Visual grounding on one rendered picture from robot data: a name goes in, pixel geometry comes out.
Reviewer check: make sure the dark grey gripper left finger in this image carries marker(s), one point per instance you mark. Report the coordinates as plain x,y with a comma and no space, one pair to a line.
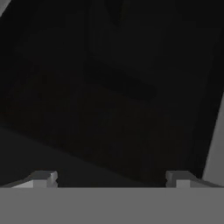
43,178

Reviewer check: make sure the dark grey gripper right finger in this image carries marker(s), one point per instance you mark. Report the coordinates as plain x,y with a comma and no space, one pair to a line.
179,178

